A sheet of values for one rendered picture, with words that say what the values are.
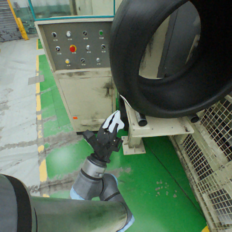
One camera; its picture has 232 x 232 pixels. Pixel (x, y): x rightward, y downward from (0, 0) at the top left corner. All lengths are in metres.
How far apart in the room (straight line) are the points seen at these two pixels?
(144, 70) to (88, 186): 0.72
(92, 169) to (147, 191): 1.00
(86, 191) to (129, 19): 0.56
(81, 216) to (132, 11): 0.46
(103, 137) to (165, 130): 0.40
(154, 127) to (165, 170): 0.87
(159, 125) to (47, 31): 1.02
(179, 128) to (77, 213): 0.68
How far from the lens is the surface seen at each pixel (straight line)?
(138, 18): 0.39
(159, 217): 1.40
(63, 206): 0.21
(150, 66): 0.86
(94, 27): 1.07
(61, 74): 1.18
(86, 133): 0.41
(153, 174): 1.47
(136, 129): 0.63
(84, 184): 0.49
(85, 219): 0.24
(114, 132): 0.43
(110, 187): 0.59
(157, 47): 0.83
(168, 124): 0.78
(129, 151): 1.52
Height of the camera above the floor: 1.34
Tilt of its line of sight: 45 degrees down
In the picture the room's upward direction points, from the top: straight up
